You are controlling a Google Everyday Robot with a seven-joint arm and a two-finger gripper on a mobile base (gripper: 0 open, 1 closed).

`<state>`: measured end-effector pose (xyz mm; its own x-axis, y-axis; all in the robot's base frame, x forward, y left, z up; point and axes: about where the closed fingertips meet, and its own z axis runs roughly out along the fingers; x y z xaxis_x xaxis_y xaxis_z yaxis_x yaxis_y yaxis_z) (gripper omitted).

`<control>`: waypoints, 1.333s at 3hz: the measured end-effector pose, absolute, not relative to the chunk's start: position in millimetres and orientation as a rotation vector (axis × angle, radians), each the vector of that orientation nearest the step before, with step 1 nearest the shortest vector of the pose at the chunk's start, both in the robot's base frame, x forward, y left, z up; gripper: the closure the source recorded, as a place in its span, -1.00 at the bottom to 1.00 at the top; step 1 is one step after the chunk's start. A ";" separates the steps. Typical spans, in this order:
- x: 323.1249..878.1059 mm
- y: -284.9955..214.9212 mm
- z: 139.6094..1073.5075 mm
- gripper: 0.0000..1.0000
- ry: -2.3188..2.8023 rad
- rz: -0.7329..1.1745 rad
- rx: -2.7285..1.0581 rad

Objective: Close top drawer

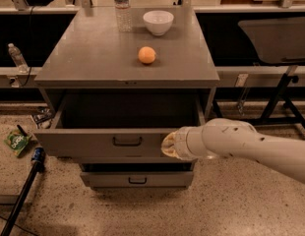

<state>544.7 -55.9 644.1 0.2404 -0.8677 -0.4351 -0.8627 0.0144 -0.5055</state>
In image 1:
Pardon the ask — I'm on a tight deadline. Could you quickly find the grey top drawer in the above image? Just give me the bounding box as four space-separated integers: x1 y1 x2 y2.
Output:
35 92 204 163

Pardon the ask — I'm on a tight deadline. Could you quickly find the grey drawer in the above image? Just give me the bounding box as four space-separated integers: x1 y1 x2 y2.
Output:
35 92 204 163
81 171 194 189

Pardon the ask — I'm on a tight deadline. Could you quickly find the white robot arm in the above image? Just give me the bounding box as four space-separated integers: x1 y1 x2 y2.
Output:
161 118 305 184

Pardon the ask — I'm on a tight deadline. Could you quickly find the grey metal drawer cabinet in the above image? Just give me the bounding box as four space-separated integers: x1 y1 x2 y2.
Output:
33 6 221 191

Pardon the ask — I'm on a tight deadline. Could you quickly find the grey lower drawer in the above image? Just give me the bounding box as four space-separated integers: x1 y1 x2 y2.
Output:
81 171 194 189

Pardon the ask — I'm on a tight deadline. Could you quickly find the orange fruit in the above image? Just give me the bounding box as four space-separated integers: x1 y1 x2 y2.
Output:
138 46 156 64

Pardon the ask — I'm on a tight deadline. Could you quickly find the white ceramic bowl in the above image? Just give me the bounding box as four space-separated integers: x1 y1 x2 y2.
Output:
143 10 174 36

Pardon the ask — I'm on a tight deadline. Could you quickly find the black stand leg left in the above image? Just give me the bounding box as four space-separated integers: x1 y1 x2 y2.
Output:
0 147 45 236

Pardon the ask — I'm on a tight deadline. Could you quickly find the clear plastic water bottle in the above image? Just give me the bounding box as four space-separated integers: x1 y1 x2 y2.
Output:
114 0 132 32

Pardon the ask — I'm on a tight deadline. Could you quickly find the green snack bag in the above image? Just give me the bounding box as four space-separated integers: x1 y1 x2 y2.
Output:
4 130 31 157

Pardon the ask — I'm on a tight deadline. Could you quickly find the small water bottle on ledge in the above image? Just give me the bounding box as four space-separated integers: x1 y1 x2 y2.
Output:
8 43 29 74

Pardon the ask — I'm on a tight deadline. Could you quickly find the grey chair with black frame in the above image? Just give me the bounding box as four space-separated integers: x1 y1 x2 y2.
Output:
212 16 305 136

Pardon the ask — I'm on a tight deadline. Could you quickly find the black cable on ledge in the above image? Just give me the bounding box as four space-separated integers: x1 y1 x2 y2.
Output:
19 6 37 88

